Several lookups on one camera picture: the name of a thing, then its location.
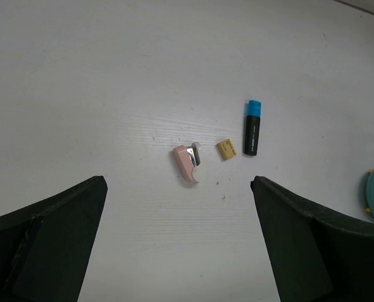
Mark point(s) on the pink eraser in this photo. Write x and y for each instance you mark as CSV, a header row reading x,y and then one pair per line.
x,y
190,162

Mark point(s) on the aluminium side rail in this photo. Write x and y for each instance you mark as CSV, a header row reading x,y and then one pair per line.
x,y
366,6

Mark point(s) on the blue capped black highlighter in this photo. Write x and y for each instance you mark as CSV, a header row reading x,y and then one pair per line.
x,y
251,131

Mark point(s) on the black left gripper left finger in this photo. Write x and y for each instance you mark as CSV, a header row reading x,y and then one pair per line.
x,y
45,247

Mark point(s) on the small yellow sharpener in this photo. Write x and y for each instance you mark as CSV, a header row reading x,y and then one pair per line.
x,y
226,149

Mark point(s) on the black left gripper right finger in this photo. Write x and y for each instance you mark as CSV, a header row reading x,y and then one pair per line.
x,y
316,253

